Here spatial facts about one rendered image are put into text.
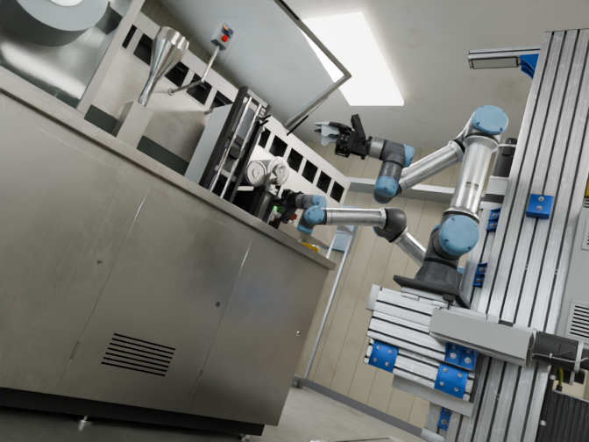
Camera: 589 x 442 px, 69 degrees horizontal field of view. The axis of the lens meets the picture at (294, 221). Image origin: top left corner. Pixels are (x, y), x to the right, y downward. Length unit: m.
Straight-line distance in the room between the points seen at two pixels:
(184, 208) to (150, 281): 0.29
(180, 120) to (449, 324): 1.61
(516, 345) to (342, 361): 3.74
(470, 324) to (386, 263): 3.70
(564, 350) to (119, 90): 1.99
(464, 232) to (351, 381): 3.63
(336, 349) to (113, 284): 3.73
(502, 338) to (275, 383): 1.08
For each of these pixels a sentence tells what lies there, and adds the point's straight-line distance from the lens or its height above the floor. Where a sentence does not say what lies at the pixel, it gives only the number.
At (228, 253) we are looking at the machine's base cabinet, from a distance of 1.75.
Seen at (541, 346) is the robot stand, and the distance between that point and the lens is 1.50.
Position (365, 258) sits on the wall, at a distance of 5.13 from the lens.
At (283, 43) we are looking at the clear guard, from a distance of 2.46.
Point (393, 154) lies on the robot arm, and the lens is 1.54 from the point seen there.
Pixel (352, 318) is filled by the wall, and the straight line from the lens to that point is 5.00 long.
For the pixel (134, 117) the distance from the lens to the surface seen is 1.93.
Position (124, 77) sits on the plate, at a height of 1.33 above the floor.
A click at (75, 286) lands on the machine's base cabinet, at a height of 0.43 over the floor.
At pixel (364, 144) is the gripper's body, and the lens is 1.58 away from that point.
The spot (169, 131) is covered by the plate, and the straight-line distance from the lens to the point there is 2.29.
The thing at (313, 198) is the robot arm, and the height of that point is 1.11.
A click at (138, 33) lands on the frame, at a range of 2.33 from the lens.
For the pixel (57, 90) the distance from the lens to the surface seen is 1.57.
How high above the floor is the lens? 0.53
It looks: 13 degrees up
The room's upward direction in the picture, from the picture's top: 20 degrees clockwise
